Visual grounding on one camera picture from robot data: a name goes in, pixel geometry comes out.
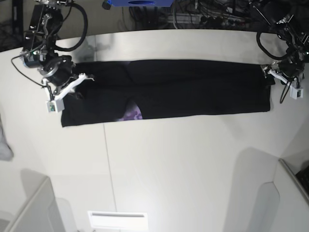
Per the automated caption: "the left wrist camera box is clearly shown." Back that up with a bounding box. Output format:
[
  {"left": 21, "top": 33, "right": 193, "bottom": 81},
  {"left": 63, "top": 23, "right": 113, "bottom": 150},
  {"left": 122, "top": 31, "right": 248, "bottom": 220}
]
[{"left": 290, "top": 87, "right": 304, "bottom": 100}]

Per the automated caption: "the blue plastic box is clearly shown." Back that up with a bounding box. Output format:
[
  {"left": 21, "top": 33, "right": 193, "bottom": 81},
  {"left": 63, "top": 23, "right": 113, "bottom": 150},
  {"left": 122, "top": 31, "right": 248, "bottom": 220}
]
[{"left": 102, "top": 0, "right": 174, "bottom": 10}]

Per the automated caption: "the grey partition left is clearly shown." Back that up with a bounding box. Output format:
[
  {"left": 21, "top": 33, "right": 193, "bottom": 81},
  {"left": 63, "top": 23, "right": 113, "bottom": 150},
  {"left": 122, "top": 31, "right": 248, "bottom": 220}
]
[{"left": 0, "top": 169, "right": 69, "bottom": 232}]

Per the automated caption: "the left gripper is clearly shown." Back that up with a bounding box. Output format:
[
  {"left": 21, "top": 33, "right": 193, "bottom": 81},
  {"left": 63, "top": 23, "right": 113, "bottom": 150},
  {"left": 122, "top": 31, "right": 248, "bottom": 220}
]
[{"left": 261, "top": 54, "right": 309, "bottom": 84}]

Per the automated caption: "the grey partition right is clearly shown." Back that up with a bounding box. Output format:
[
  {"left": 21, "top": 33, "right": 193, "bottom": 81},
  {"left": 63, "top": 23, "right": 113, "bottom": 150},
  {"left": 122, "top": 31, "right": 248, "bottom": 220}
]
[{"left": 251, "top": 159, "right": 309, "bottom": 232}]

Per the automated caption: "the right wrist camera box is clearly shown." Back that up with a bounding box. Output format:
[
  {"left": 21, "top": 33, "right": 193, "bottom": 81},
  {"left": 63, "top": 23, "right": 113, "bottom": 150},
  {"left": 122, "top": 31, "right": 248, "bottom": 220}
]
[{"left": 46, "top": 100, "right": 65, "bottom": 113}]

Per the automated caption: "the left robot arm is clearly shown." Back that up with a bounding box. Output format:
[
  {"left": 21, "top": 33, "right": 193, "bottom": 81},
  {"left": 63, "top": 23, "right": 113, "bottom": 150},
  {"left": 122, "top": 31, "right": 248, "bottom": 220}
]
[{"left": 250, "top": 0, "right": 309, "bottom": 81}]

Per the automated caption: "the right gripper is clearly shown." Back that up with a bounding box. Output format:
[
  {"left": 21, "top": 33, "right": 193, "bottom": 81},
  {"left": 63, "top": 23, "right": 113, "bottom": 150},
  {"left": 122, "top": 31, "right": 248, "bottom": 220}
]
[{"left": 38, "top": 55, "right": 95, "bottom": 102}]

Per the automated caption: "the black keyboard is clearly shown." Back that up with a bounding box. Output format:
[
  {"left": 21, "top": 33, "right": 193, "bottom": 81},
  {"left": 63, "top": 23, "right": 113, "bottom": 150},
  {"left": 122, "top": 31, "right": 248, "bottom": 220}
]
[{"left": 296, "top": 168, "right": 309, "bottom": 193}]

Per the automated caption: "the grey partition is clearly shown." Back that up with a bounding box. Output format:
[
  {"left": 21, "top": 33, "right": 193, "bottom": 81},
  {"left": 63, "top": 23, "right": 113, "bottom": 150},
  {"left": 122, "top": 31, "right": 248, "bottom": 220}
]
[
  {"left": 0, "top": 169, "right": 69, "bottom": 232},
  {"left": 251, "top": 159, "right": 309, "bottom": 232}
]

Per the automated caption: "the black cabinet post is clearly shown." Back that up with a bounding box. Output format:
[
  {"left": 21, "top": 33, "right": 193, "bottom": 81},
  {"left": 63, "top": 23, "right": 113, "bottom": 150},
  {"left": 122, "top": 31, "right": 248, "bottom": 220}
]
[{"left": 12, "top": 0, "right": 24, "bottom": 44}]

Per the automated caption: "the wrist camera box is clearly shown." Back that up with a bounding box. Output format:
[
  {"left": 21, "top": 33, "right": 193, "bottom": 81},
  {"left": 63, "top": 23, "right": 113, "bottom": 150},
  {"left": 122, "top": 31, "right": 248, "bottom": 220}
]
[
  {"left": 290, "top": 87, "right": 304, "bottom": 100},
  {"left": 46, "top": 100, "right": 65, "bottom": 113}
]

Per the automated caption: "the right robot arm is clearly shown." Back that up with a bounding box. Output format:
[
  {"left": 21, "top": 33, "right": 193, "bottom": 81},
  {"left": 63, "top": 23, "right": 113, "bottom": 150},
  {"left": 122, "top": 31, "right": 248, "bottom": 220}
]
[{"left": 18, "top": 0, "right": 88, "bottom": 100}]

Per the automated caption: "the black T-shirt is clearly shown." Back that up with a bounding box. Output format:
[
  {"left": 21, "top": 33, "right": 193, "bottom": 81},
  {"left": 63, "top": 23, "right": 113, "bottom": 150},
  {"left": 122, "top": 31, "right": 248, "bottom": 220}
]
[{"left": 61, "top": 60, "right": 273, "bottom": 127}]

